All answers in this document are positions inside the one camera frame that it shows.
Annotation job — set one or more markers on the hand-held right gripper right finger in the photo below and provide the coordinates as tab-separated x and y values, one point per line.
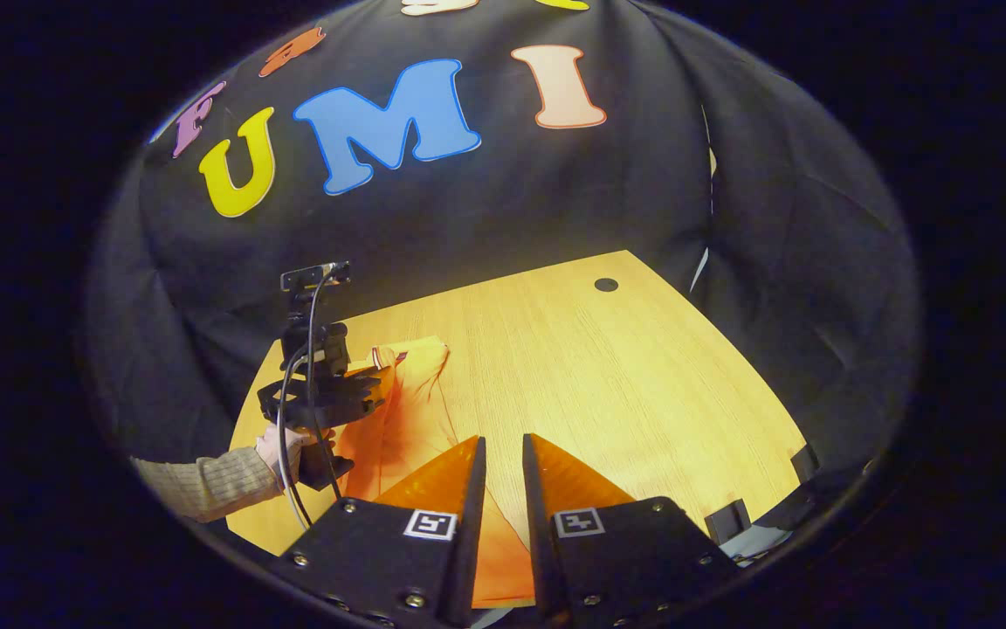
538	542

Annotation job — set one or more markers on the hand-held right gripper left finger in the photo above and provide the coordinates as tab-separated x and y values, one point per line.
471	524

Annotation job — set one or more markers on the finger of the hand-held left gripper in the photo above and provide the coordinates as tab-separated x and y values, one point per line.
337	402

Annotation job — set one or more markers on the orange T-shirt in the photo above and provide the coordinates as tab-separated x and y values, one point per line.
416	411

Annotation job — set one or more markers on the black table clamp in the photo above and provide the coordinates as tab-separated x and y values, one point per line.
726	522
804	463

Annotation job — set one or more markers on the white crumpled cloth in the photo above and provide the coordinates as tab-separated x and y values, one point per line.
752	543

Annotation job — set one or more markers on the black table grommet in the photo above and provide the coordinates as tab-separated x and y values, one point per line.
606	284

